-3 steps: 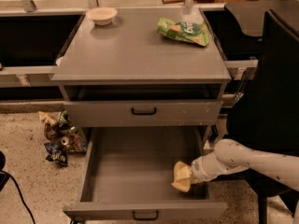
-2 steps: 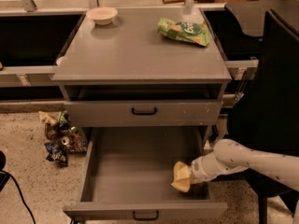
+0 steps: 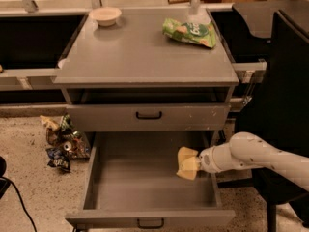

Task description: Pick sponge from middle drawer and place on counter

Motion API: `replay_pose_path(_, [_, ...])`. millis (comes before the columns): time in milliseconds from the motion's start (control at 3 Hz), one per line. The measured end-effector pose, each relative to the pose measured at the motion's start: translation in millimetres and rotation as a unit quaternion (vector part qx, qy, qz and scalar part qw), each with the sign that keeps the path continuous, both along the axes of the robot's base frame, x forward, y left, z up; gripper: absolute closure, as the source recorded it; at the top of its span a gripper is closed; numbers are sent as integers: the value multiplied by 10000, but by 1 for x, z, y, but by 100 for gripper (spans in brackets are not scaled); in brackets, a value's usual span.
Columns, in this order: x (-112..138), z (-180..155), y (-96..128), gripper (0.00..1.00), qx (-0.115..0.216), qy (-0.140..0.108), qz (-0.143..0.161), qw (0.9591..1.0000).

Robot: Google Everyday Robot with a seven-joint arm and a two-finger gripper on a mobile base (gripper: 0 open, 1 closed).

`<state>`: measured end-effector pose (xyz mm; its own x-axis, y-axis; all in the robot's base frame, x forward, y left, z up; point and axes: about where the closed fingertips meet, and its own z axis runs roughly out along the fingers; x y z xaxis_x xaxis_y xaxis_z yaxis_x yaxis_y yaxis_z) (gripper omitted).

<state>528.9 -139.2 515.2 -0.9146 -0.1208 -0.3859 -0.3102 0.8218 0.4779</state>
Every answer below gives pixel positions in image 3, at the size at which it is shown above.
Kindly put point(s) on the pile of snack trash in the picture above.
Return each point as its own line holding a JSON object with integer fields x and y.
{"x": 64, "y": 135}

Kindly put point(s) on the black drawer handle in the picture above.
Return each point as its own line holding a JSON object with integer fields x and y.
{"x": 153, "y": 116}
{"x": 147, "y": 223}

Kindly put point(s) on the wooden stick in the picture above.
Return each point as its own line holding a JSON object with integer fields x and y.
{"x": 177, "y": 1}

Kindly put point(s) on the grey drawer cabinet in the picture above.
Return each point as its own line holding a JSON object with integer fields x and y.
{"x": 132, "y": 62}

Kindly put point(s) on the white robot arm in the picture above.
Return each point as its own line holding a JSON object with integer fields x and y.
{"x": 244, "y": 151}

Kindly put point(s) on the dark blue snack bag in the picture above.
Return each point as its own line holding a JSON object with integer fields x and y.
{"x": 58, "y": 159}

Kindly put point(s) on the black upper drawer handle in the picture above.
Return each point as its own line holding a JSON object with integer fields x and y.
{"x": 153, "y": 116}

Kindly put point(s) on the yellow sponge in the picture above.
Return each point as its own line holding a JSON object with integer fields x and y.
{"x": 185, "y": 153}

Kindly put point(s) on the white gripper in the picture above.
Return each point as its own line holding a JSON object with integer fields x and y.
{"x": 207, "y": 160}

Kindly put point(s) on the green chip bag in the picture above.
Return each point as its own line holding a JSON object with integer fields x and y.
{"x": 189, "y": 32}

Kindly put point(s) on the open grey middle drawer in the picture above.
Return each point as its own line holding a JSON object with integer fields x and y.
{"x": 133, "y": 175}

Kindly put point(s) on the black lower drawer handle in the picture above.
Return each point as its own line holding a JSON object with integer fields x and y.
{"x": 147, "y": 223}

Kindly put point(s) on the closed grey upper drawer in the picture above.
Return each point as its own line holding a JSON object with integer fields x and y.
{"x": 175, "y": 117}

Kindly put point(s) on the black office chair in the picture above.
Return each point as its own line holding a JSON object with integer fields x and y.
{"x": 279, "y": 114}

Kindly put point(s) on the white bowl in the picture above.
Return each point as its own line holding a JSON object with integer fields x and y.
{"x": 106, "y": 16}

